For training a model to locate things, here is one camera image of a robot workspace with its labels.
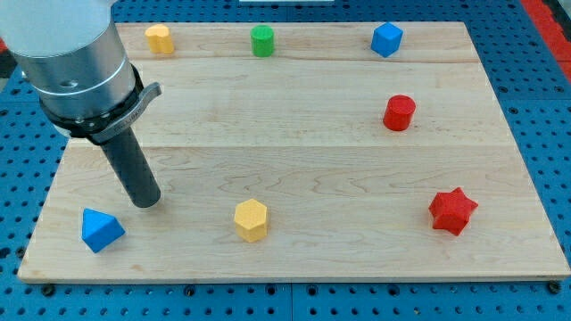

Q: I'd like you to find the blue cube block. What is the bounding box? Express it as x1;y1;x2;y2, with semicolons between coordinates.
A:
370;22;403;58

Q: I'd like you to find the blue triangle block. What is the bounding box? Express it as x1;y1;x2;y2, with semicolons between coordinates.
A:
81;209;126;253

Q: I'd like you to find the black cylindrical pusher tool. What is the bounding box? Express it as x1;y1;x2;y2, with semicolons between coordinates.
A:
101;128;161;208

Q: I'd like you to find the red cylinder block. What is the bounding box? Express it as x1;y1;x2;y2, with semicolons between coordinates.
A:
383;95;416;131

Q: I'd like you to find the yellow heart block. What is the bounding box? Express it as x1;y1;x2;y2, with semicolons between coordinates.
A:
145;24;175;54

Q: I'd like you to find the yellow hexagon block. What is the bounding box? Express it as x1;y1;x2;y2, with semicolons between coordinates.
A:
234;199;269;243

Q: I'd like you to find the green cylinder block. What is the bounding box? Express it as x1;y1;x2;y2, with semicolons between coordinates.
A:
250;25;275;58

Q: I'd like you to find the red star block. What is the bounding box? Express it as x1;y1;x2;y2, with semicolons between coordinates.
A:
428;187;478;236

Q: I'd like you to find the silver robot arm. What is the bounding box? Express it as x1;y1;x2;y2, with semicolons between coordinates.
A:
1;0;135;119

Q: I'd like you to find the wooden board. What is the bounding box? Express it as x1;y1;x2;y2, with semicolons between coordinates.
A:
18;22;570;284

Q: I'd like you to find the black clamp with grey lever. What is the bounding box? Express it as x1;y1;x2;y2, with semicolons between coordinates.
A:
40;65;161;145

